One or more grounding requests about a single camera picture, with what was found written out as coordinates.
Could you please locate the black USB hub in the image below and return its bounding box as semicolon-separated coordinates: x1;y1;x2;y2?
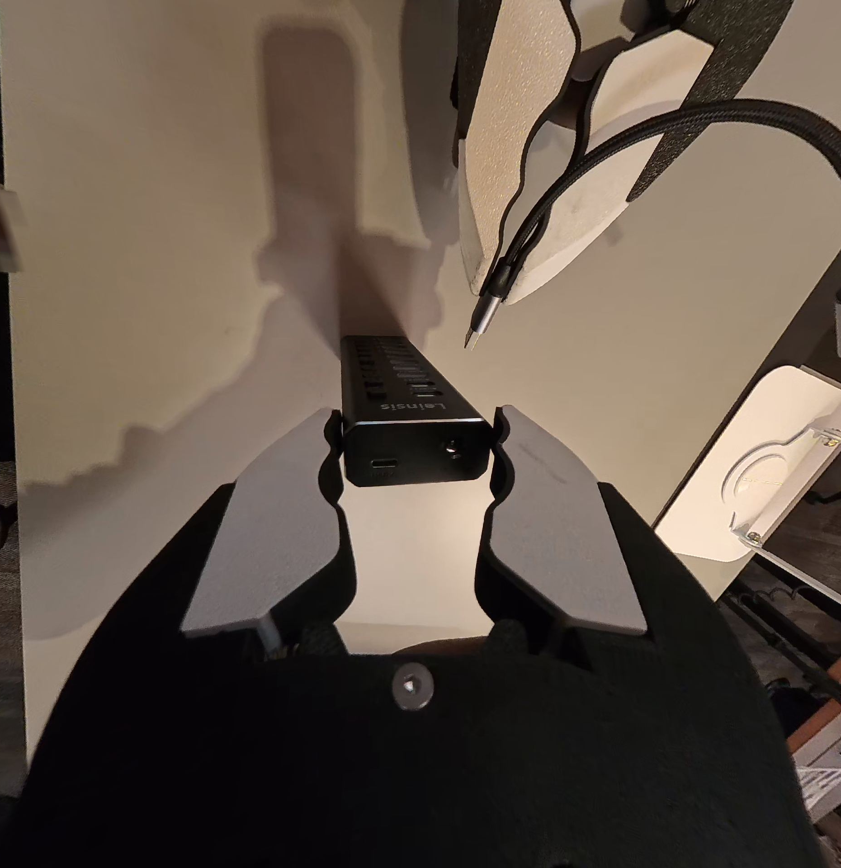
339;334;497;487

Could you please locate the silver metal bracket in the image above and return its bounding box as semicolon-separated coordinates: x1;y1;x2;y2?
729;407;841;547

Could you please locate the black floor cable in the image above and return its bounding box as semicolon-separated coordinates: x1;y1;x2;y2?
722;586;841;699

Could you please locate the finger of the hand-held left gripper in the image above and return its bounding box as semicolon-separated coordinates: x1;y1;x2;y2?
502;28;716;306
458;0;583;296

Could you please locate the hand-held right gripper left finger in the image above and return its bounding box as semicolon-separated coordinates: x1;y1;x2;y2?
180;407;359;655

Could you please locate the white rounded base plate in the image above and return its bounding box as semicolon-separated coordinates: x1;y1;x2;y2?
654;365;841;564

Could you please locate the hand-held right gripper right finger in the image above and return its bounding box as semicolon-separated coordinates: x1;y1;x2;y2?
475;404;650;648

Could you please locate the black braided cable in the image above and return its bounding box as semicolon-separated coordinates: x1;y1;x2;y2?
463;97;841;350

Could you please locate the white desk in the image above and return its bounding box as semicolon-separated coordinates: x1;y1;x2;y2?
0;0;841;764

